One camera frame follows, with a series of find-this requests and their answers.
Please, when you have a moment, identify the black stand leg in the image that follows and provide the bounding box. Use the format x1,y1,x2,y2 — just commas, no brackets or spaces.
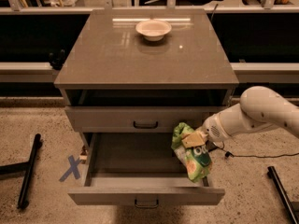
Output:
267,166,299,224
0,133,42,210

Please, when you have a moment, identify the blue tape cross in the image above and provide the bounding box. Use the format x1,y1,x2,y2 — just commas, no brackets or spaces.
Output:
59,155,80,182

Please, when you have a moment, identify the black stand leg left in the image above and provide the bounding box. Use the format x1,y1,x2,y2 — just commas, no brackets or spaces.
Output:
0,133,42,210

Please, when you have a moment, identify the black cable on floor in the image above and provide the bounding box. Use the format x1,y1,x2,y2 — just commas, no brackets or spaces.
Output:
207,140,299,160

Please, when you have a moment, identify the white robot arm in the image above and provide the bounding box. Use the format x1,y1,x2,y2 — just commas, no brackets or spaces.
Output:
182,86,299,148

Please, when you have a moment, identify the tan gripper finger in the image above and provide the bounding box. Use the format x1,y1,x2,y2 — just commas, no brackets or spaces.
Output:
182,131,207,148

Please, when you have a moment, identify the grey drawer cabinet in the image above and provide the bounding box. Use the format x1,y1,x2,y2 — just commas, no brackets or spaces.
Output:
55,8,238,146

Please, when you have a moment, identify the black stand leg right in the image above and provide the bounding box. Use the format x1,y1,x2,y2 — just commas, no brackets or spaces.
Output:
267,166,299,224

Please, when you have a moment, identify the green rice chip bag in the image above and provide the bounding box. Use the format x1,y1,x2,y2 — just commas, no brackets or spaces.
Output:
171,122,212,183

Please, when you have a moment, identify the white bowl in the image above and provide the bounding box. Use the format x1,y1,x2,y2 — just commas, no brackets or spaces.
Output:
135,20,172,41

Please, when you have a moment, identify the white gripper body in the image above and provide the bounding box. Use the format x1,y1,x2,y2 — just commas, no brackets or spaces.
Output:
201,114,231,142

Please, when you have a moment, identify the black clamp on rail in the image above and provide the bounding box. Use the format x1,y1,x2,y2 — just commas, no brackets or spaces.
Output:
49,49,65,70

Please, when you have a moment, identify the open middle drawer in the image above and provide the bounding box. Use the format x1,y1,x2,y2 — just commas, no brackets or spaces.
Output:
69,133,225,209

